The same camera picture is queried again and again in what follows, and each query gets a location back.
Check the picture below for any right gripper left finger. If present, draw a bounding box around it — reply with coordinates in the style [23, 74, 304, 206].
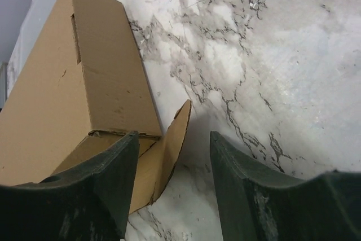
[36, 130, 140, 239]

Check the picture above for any brown cardboard box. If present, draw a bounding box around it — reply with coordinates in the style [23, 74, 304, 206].
[1, 0, 192, 212]

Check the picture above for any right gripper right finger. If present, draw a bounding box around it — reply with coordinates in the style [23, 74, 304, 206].
[210, 132, 310, 240]

